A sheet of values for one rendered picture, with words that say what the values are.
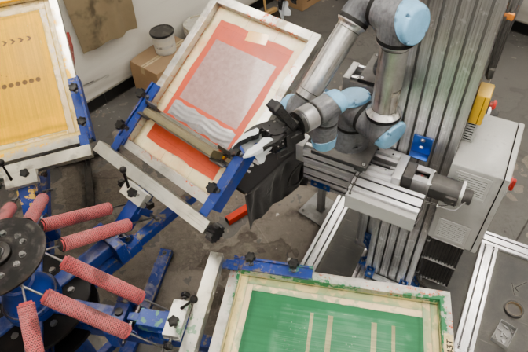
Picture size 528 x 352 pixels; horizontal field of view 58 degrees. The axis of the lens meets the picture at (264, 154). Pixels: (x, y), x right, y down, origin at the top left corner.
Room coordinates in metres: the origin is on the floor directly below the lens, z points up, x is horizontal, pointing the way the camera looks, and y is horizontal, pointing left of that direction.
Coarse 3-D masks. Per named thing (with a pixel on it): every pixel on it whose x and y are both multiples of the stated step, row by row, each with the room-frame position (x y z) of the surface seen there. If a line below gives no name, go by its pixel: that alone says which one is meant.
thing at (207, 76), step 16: (224, 32) 1.82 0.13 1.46; (240, 32) 1.78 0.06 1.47; (208, 48) 1.78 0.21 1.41; (224, 48) 1.75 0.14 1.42; (240, 48) 1.71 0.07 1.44; (192, 64) 1.74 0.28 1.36; (208, 64) 1.71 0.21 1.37; (224, 64) 1.67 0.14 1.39; (192, 80) 1.67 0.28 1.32; (208, 80) 1.64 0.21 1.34; (224, 80) 1.61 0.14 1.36; (176, 96) 1.63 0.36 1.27; (192, 96) 1.60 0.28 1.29; (208, 96) 1.57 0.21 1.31; (160, 128) 1.52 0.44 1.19; (160, 144) 1.45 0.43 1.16; (176, 144) 1.43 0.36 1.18
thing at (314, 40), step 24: (216, 0) 1.94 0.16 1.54; (264, 24) 1.76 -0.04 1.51; (288, 24) 1.68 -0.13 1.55; (192, 48) 1.81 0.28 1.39; (312, 48) 1.54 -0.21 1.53; (168, 72) 1.71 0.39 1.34; (288, 72) 1.49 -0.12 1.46; (144, 120) 1.57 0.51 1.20; (264, 120) 1.35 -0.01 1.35; (168, 168) 1.31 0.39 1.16; (192, 192) 1.18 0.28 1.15
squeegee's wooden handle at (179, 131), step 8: (144, 112) 1.51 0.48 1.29; (152, 112) 1.50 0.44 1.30; (160, 120) 1.45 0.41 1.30; (168, 120) 1.46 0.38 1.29; (168, 128) 1.41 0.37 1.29; (176, 128) 1.39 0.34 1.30; (184, 136) 1.35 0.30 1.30; (192, 136) 1.34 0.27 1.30; (192, 144) 1.31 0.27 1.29; (200, 144) 1.29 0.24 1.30; (208, 152) 1.25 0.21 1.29; (216, 152) 1.26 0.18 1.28
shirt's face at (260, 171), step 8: (272, 160) 1.51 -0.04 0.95; (280, 160) 1.51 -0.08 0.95; (256, 168) 1.47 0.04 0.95; (264, 168) 1.47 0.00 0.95; (272, 168) 1.46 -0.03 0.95; (248, 176) 1.43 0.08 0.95; (256, 176) 1.42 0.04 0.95; (264, 176) 1.42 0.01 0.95; (240, 184) 1.38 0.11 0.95; (248, 184) 1.38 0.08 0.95
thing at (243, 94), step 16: (256, 48) 1.68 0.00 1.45; (272, 48) 1.65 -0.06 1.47; (240, 64) 1.64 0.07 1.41; (256, 64) 1.61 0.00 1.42; (272, 64) 1.58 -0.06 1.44; (240, 80) 1.58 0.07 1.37; (256, 80) 1.55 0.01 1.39; (272, 80) 1.52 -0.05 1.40; (224, 96) 1.54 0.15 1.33; (240, 96) 1.51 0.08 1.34; (256, 96) 1.48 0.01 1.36; (208, 112) 1.50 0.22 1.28; (224, 112) 1.47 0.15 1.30; (240, 112) 1.45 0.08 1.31; (240, 128) 1.38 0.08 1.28; (192, 160) 1.33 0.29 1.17; (208, 160) 1.31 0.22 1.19; (208, 176) 1.25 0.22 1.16
